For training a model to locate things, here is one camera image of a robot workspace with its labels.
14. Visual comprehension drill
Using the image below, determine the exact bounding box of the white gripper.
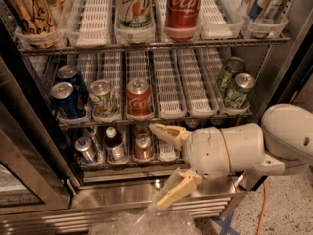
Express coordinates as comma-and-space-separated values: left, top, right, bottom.
149, 123, 285, 211

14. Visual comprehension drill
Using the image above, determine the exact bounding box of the blue pepsi can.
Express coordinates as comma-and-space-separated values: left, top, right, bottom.
50, 82, 86, 120
57, 65, 88, 104

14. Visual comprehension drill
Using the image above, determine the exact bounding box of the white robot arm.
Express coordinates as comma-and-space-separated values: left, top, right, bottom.
149, 104, 313, 212

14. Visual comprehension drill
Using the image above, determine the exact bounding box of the copper can bottom shelf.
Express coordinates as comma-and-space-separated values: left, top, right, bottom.
134, 134, 153, 160

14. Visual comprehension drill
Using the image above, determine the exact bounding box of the red coca-cola can middle shelf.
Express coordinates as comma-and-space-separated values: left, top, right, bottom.
126, 78, 152, 116

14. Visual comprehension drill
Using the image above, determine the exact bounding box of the red coca-cola can shelf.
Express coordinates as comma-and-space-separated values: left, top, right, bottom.
126, 78, 152, 116
165, 0, 201, 41

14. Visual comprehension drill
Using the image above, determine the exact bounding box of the front green can middle shelf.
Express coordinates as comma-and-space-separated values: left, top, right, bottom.
223, 73, 256, 109

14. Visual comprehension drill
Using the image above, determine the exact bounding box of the green can shelf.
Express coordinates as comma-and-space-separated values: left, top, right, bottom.
223, 73, 256, 109
217, 57, 245, 96

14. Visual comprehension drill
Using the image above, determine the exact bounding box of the white 7up can middle shelf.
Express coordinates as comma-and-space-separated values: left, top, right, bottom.
89, 79, 117, 118

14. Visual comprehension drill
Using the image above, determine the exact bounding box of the white 7up can shelf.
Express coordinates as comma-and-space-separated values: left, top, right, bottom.
89, 79, 117, 118
115, 0, 152, 30

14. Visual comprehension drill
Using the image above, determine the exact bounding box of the silver can bottom shelf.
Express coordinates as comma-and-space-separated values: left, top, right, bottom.
75, 136, 97, 164

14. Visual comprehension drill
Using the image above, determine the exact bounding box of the rear green can middle shelf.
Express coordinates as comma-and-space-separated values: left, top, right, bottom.
217, 57, 245, 96

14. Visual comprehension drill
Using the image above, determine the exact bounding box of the steel fridge door right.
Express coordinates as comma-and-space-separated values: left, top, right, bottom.
252, 6, 313, 122

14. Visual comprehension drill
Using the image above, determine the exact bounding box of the glass fridge door left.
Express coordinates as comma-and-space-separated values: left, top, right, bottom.
0, 14, 76, 216

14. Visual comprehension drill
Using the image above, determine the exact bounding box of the white 7up can top shelf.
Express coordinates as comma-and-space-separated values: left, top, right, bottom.
115, 0, 152, 30

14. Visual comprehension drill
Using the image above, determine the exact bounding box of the red coca-cola can top shelf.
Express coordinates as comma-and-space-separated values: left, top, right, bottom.
165, 0, 201, 41

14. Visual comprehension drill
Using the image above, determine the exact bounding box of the silver blue can top shelf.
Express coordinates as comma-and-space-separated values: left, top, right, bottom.
239, 0, 288, 24

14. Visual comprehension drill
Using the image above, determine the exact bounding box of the gold la croix can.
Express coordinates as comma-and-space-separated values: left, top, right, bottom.
4, 0, 56, 49

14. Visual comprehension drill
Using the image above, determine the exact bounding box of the dark bottle white cap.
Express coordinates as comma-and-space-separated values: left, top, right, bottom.
104, 126, 125, 162

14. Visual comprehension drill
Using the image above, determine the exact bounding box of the blue tape cross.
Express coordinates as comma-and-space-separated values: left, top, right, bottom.
213, 213, 241, 235

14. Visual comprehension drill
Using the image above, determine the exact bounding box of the middle wire shelf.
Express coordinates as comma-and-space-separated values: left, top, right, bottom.
56, 110, 252, 129

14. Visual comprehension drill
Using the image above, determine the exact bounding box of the wire shelf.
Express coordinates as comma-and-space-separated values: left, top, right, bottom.
18, 31, 291, 56
56, 110, 252, 129

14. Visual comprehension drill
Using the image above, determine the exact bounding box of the orange cable on floor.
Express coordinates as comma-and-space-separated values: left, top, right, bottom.
255, 181, 268, 235

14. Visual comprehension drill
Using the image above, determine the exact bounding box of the top wire shelf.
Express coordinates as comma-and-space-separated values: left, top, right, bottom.
18, 31, 291, 56

